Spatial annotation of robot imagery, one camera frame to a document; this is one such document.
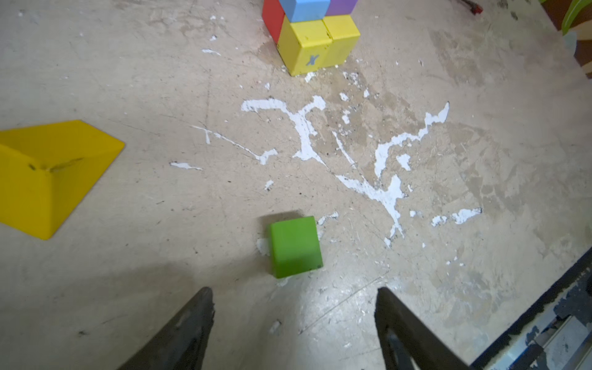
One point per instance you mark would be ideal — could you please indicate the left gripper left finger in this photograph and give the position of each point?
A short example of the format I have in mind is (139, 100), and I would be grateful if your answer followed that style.
(182, 342)

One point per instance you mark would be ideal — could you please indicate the yellow cube block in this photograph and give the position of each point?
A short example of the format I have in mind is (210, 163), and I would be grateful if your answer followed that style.
(344, 35)
(303, 46)

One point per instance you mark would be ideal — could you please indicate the purple cube block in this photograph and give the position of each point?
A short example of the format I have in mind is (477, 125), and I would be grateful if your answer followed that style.
(341, 7)

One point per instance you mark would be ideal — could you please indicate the green cube block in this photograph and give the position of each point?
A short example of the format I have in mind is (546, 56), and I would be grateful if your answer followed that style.
(294, 246)

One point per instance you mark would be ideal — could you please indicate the yellow wedge block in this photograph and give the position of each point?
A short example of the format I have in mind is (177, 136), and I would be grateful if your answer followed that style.
(47, 170)

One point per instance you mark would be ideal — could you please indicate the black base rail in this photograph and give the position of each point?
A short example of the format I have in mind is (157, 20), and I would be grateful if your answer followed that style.
(554, 333)

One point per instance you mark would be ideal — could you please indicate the blue letter cube block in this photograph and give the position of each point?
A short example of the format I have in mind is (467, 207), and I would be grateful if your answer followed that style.
(305, 10)

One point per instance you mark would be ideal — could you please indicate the red rectangular block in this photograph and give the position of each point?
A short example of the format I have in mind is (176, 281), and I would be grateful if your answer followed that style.
(273, 16)

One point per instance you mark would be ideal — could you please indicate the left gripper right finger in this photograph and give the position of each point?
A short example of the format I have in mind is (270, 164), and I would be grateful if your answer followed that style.
(406, 343)

